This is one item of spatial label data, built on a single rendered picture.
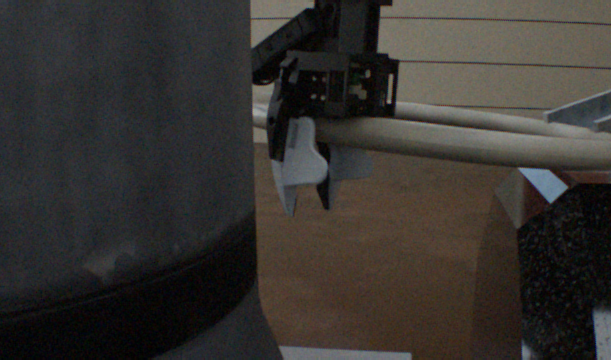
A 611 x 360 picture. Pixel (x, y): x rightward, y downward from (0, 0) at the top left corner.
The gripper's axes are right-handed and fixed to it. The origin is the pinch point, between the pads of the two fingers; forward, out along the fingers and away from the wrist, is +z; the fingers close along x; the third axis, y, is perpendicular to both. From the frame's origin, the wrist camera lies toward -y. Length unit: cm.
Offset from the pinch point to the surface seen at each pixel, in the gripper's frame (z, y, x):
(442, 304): 86, -82, 179
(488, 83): -5, -285, 596
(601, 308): 16.7, 19.1, 40.9
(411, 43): -43, -362, 544
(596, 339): 20.0, 20.1, 37.8
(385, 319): 88, -92, 150
